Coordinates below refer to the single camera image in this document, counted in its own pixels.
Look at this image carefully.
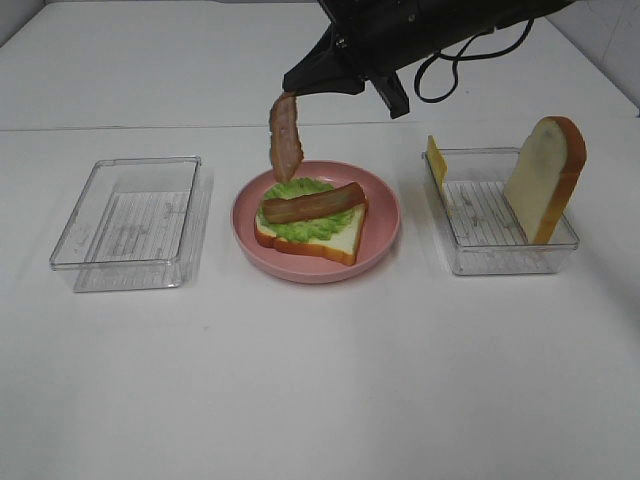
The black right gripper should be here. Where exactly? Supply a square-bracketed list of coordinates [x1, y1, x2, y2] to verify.
[282, 0, 570, 119]

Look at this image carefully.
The pink bacon strip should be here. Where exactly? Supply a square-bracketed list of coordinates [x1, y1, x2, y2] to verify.
[269, 92, 303, 183]

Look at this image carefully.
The yellow cheese slice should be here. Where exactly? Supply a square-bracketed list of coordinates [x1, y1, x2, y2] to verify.
[426, 135, 448, 192]

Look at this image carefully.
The brown bacon strip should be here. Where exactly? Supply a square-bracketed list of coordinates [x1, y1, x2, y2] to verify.
[262, 182, 366, 224]

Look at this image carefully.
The green lettuce leaf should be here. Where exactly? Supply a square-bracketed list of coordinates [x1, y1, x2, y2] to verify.
[256, 177, 359, 243]

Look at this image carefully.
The bread slice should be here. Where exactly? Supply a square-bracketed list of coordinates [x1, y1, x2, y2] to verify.
[503, 116, 587, 244]
[254, 203, 368, 266]

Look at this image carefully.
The pink round plate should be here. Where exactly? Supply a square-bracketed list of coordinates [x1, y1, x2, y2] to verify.
[231, 161, 401, 284]

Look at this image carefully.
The right clear plastic tray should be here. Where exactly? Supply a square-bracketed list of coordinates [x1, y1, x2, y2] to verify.
[422, 147, 579, 276]

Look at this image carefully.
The clear plastic tray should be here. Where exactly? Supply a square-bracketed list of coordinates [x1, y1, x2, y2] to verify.
[422, 147, 579, 276]
[49, 156, 212, 293]

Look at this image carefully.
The left clear plastic tray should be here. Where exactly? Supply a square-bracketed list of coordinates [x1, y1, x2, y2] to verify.
[49, 156, 212, 293]

